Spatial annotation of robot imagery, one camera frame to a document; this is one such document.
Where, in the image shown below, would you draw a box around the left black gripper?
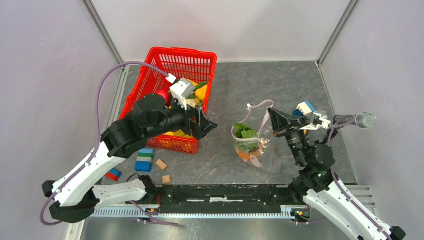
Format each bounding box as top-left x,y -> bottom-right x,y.
148,95 -> 220,139

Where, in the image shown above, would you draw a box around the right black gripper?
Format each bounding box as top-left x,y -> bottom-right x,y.
266,107 -> 308,166

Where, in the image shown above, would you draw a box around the clear zip top bag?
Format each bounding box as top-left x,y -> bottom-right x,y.
231,99 -> 282,173

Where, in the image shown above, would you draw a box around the green leafy vegetable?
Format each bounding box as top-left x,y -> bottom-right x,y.
233,123 -> 260,152

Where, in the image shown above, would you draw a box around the brown orange hot dog bun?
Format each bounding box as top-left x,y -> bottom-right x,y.
236,149 -> 262,162

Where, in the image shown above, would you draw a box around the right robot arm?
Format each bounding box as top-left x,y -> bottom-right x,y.
267,107 -> 406,240

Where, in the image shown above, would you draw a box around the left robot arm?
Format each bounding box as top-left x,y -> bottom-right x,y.
42,93 -> 218,225

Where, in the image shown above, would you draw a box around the blue white toy block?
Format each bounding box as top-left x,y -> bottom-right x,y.
292,100 -> 315,117

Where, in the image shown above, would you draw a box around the long green pepper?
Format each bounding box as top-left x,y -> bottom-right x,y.
194,81 -> 208,91

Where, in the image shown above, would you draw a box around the red apple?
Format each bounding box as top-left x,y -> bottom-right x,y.
156,89 -> 171,106

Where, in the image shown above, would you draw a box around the small wooden cube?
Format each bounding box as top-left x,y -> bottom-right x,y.
162,175 -> 172,185

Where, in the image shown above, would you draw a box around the red plastic basket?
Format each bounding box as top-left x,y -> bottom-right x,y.
119,46 -> 218,154

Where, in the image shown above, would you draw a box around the blue grey green block stack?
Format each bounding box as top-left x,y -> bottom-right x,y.
134,148 -> 155,172

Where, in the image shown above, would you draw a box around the silver microphone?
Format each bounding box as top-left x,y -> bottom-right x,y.
333,112 -> 377,129

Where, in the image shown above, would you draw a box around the red blue toy block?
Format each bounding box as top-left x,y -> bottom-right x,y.
104,168 -> 122,182

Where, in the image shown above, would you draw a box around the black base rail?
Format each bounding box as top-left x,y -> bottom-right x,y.
136,184 -> 304,214

